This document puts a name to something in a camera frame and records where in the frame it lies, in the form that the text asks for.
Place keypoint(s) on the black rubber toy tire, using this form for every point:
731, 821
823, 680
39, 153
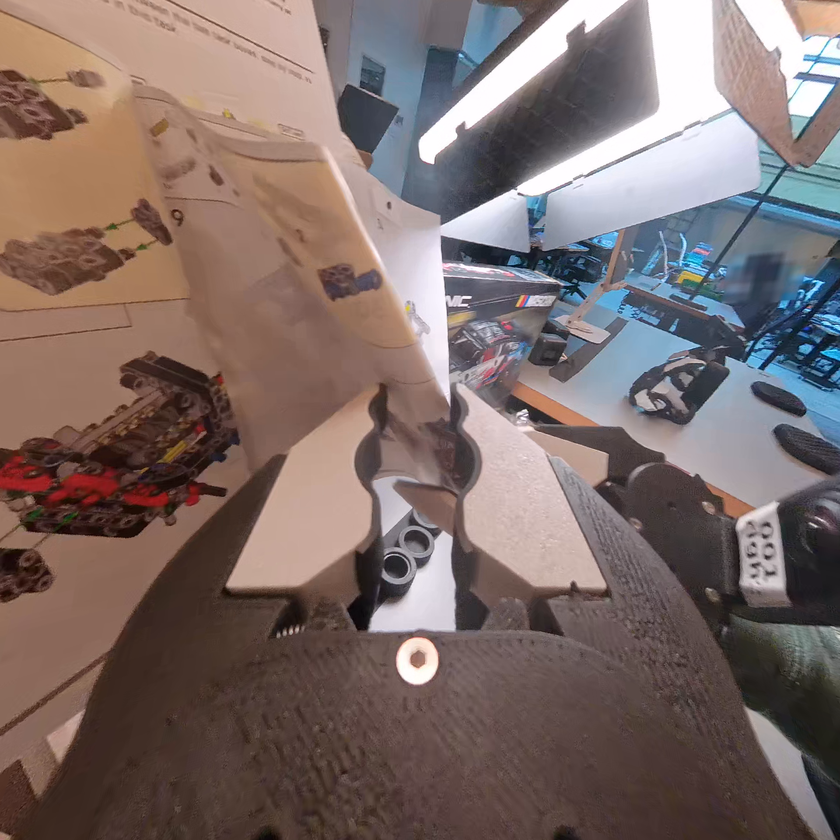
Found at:
426, 517
430, 554
394, 590

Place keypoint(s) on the black and white object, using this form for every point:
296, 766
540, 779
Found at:
676, 390

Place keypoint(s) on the lego instruction booklet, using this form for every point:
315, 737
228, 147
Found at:
98, 197

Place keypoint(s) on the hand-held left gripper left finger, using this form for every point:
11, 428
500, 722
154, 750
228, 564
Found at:
308, 518

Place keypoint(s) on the overhead light panel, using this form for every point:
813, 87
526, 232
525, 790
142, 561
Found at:
564, 98

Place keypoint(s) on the cardboard panel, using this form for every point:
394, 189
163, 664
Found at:
754, 79

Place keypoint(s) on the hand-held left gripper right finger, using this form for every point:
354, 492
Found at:
525, 525

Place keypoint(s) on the lego set box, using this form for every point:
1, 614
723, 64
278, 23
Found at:
499, 308

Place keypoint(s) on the black textured oval pad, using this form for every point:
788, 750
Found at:
778, 398
810, 449

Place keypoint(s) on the small black camera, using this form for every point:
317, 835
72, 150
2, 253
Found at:
548, 351

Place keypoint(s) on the grey table with wooden edge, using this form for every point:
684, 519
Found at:
689, 453

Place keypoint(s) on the person's right forearm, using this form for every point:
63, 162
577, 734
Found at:
787, 682

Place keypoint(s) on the wooden stand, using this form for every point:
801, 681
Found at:
587, 331

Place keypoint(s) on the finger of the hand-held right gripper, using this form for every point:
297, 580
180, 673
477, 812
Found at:
433, 505
577, 456

